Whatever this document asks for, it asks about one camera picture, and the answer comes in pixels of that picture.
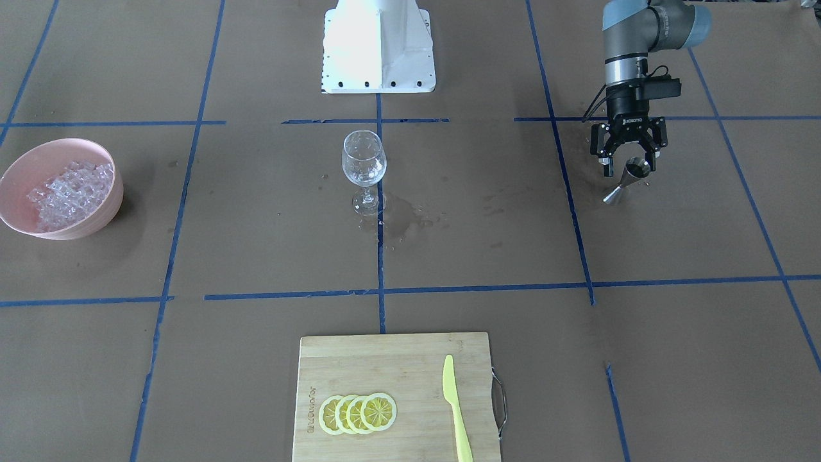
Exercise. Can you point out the bamboo cutting board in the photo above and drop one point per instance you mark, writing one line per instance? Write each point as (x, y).
(408, 367)

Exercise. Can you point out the lemon slice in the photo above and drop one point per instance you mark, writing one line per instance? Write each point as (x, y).
(327, 415)
(340, 414)
(378, 412)
(354, 418)

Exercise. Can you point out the clear wine glass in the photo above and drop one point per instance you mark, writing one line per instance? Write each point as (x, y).
(364, 163)

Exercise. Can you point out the steel cocktail jigger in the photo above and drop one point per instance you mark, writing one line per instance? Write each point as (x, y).
(636, 169)

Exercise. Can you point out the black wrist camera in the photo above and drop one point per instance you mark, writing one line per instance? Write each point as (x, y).
(660, 87)

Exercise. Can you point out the yellow plastic knife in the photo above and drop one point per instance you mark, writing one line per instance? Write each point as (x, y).
(450, 394)

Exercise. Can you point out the pink bowl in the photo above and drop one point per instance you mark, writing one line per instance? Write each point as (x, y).
(38, 165)

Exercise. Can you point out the pile of clear ice cubes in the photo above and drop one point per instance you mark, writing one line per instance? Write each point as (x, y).
(71, 196)

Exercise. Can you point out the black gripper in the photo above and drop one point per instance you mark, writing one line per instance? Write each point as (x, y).
(626, 109)

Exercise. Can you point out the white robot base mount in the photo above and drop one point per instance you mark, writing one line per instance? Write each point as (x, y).
(377, 47)

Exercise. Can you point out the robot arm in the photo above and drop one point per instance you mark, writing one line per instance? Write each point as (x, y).
(632, 30)

